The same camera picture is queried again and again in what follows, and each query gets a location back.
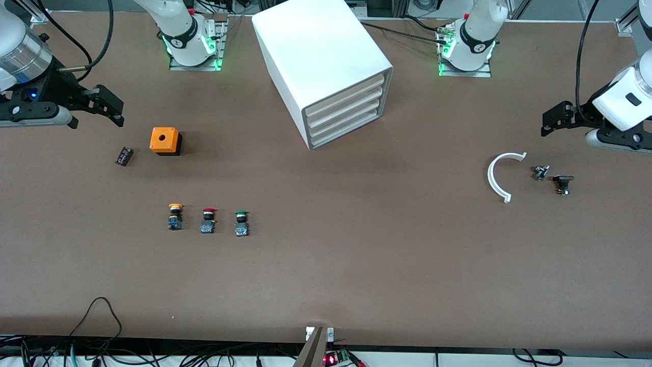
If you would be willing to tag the green mushroom push button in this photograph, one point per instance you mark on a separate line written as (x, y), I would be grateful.
(241, 229)

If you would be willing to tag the black push button part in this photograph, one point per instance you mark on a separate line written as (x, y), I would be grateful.
(563, 179)

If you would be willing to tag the aluminium frame profile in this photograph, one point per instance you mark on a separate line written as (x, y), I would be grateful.
(42, 18)
(624, 24)

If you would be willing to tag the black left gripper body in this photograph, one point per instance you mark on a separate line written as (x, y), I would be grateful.
(581, 115)

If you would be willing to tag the white curved plastic piece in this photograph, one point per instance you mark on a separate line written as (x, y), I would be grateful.
(490, 176)

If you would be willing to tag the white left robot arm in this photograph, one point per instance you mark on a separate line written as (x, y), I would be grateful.
(473, 35)

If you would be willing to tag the yellow mushroom push button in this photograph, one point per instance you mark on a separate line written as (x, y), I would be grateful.
(175, 221)

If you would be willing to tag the circuit board with red light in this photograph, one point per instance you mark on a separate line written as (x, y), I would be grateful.
(333, 358)

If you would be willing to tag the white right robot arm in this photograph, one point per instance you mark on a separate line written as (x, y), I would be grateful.
(178, 30)

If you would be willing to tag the orange button enclosure box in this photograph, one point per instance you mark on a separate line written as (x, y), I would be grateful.
(170, 142)

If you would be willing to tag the small grey metal part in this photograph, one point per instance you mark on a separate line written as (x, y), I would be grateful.
(541, 172)

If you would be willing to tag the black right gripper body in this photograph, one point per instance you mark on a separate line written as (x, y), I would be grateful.
(55, 86)

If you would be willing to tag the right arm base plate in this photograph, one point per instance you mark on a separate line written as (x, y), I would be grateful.
(175, 65)

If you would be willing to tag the grey support beam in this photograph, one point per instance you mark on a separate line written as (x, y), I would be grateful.
(313, 351)

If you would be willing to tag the red mushroom push button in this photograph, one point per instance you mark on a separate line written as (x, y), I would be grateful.
(207, 227)

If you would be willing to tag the small dark connector block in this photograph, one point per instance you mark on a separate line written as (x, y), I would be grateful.
(124, 156)

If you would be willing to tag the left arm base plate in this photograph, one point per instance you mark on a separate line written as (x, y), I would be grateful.
(484, 72)

